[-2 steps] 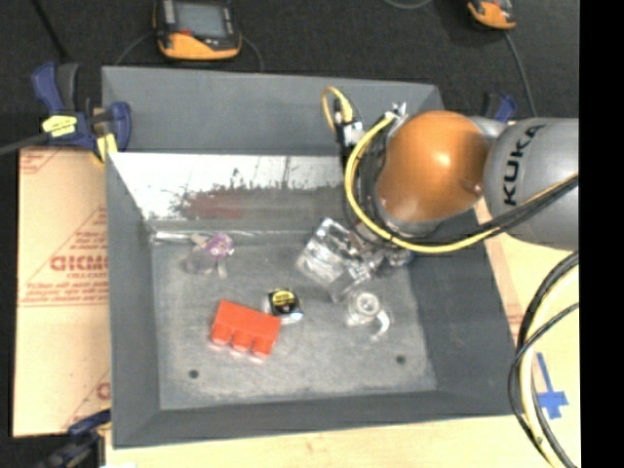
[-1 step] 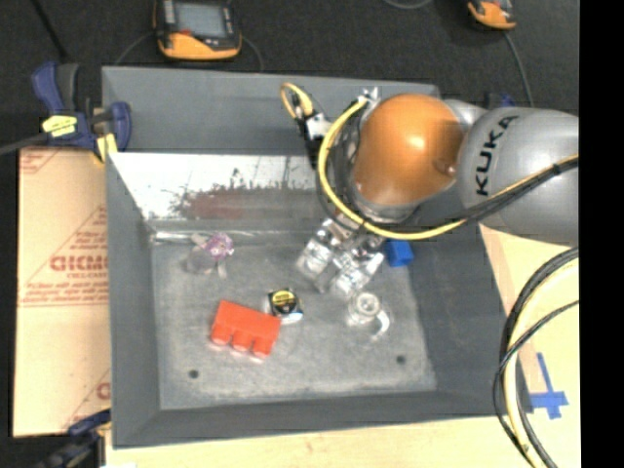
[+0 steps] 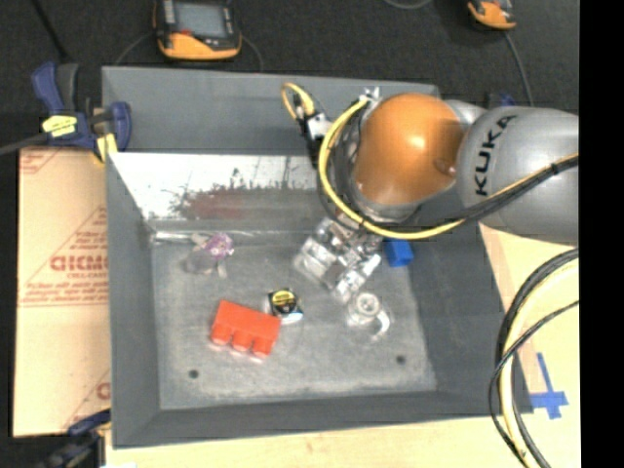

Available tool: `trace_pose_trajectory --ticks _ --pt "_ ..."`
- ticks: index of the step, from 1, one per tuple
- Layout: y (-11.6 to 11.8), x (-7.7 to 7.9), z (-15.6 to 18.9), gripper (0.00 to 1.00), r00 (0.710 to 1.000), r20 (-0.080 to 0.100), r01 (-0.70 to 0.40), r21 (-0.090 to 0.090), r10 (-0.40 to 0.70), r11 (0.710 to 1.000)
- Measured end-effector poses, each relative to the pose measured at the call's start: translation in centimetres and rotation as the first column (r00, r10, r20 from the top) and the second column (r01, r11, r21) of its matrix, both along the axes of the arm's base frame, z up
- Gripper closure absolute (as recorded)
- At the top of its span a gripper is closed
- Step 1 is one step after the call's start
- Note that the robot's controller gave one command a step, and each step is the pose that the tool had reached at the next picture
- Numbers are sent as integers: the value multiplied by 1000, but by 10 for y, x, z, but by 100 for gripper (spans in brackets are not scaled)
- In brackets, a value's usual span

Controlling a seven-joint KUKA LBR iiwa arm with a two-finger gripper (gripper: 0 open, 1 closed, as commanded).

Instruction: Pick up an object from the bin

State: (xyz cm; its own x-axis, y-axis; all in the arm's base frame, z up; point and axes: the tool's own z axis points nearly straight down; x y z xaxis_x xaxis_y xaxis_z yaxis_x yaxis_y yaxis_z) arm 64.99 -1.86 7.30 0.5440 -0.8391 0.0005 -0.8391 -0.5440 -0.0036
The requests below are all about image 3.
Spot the black cylinder on white bracket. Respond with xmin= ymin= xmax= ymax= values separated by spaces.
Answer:
xmin=293 ymin=96 xmax=333 ymax=166

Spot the grey metal bin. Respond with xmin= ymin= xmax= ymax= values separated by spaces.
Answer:
xmin=100 ymin=65 xmax=531 ymax=449

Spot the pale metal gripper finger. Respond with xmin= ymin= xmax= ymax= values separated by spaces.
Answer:
xmin=292 ymin=237 xmax=338 ymax=288
xmin=332 ymin=253 xmax=383 ymax=306

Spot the brown cardboard board, red print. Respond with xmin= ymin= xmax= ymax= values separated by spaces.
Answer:
xmin=11 ymin=145 xmax=113 ymax=439

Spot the purple and clear toy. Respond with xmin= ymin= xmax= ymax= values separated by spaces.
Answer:
xmin=183 ymin=231 xmax=236 ymax=278

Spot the black and yellow tape measure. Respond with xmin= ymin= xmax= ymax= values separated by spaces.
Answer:
xmin=264 ymin=287 xmax=305 ymax=327

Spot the blue block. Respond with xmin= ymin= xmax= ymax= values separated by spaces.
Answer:
xmin=381 ymin=239 xmax=415 ymax=268

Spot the red toy building block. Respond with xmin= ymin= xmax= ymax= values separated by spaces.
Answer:
xmin=209 ymin=299 xmax=284 ymax=363

